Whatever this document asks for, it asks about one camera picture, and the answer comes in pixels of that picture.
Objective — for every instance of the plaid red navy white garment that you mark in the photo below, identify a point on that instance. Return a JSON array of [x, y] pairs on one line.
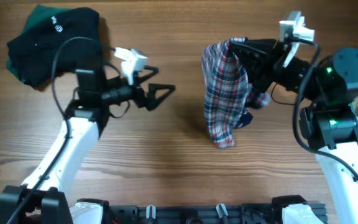
[[228, 96]]

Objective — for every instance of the dark green garment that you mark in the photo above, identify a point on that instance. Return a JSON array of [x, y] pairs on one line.
[[38, 14]]

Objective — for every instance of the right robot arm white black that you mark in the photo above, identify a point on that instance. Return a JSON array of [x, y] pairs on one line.
[[324, 121]]

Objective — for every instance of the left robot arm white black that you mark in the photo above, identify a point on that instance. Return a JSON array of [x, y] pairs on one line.
[[42, 197]]

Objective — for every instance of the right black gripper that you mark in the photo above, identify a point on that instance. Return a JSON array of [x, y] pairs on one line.
[[261, 49]]

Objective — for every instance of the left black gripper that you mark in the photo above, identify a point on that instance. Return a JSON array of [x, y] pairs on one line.
[[148, 102]]

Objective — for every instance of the black garment with white logo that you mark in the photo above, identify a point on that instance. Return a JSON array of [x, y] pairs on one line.
[[32, 52]]

